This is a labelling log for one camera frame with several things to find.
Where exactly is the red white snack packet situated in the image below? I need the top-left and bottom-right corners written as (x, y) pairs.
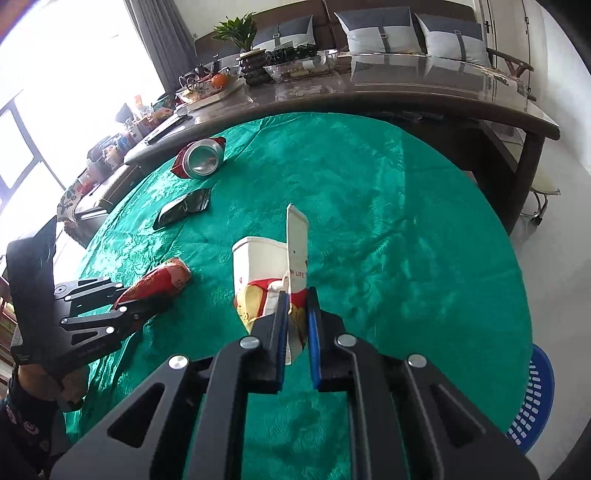
top-left (113, 257), bottom-right (191, 309)

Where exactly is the dark green foil packet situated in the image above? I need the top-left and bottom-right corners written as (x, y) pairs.
top-left (152, 188), bottom-right (211, 230)

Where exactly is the crushed red soda can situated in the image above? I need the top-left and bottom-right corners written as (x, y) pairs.
top-left (171, 137), bottom-right (226, 179)

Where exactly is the blue plastic trash basket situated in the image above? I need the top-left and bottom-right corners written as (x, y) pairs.
top-left (506, 345), bottom-right (555, 454)

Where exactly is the person's hand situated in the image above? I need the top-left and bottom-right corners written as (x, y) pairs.
top-left (18, 364), bottom-right (90, 407)

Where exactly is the green patterned tablecloth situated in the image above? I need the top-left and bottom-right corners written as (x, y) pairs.
top-left (64, 111), bottom-right (535, 480)

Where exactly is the glass fruit bowl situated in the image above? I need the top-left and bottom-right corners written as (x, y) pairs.
top-left (175, 69), bottom-right (245, 104)

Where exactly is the grey curtain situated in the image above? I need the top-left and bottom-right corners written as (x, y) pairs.
top-left (124, 0), bottom-right (197, 92)

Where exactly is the dark wooden long table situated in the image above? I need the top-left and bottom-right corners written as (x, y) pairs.
top-left (125, 54), bottom-right (560, 232)

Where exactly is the beige swivel stool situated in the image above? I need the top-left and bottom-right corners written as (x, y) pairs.
top-left (521, 174), bottom-right (562, 227)

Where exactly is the potted green plant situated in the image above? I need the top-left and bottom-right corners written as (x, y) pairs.
top-left (213, 12), bottom-right (271, 87)

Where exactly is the tray of dark grapes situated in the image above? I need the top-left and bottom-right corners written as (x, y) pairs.
top-left (263, 44), bottom-right (339, 83)

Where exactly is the grey white cushion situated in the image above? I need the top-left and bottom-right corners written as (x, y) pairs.
top-left (416, 14), bottom-right (491, 68)
top-left (335, 6), bottom-right (422, 54)
top-left (252, 15), bottom-right (317, 50)

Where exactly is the wooden armchair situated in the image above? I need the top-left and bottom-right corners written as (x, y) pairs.
top-left (487, 47), bottom-right (535, 79)

